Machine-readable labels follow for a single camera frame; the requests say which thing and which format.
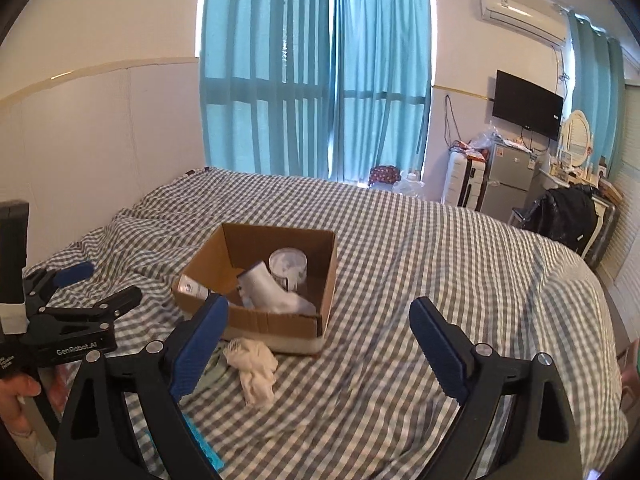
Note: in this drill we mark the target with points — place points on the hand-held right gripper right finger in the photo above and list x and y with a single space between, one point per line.
440 342

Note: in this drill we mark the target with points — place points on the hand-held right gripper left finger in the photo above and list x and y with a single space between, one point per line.
196 345

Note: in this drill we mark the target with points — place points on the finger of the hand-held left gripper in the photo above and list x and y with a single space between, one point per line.
122 300
75 272

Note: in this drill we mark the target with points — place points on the white cloth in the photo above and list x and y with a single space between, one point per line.
252 365

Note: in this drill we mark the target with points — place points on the brown cardboard box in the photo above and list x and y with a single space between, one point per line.
260 285

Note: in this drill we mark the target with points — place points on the person's left hand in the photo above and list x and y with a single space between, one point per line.
12 400

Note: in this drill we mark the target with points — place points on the pale green cloth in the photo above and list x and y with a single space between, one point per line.
210 372

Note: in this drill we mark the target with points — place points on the grey checkered bed sheet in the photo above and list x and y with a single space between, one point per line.
400 310

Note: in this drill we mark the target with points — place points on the white tube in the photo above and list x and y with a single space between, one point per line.
192 286

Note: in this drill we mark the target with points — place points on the white pouch in box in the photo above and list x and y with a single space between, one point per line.
272 295

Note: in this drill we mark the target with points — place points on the blue patterned packet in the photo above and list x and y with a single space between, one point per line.
202 447

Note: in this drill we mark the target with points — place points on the white round jar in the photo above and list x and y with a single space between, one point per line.
289 267

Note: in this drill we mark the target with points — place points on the clear plastic bag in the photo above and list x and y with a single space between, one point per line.
411 186

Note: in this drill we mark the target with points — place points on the white suitcase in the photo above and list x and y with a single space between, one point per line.
462 180

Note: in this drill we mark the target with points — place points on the dotted dark bag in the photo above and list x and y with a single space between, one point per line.
384 176

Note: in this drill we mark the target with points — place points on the silver mini fridge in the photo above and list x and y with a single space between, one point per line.
507 177

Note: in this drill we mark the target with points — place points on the black backpack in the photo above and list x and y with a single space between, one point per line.
567 215

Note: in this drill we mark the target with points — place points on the white dressing table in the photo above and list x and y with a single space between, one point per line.
575 185

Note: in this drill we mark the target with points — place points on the white oval mirror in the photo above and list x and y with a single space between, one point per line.
576 137

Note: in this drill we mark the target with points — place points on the teal curtain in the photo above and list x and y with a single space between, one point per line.
260 70
382 75
597 90

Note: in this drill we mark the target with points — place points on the white air conditioner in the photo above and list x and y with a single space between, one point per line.
522 15

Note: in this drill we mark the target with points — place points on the black wall television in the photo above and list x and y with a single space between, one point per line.
527 105

